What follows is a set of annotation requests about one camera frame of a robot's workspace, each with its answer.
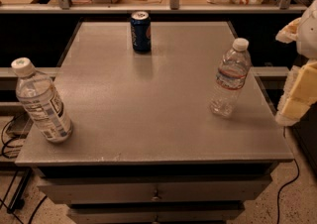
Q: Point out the grey drawer cabinet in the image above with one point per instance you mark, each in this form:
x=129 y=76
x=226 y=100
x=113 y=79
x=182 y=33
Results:
x=142 y=125

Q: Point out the round drawer knob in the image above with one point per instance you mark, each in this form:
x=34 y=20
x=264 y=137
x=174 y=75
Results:
x=156 y=198

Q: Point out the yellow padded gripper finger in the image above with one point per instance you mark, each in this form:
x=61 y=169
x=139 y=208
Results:
x=299 y=93
x=288 y=34

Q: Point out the plastic bottle blue white label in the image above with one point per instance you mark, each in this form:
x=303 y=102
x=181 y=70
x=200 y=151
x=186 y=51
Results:
x=36 y=92

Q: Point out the black stand leg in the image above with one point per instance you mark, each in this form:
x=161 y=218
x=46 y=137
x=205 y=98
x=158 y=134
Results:
x=17 y=202

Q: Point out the blue soda can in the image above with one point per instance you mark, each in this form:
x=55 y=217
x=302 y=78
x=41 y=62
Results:
x=141 y=31

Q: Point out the clear water bottle red label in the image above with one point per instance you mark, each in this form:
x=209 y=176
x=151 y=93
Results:
x=230 y=78

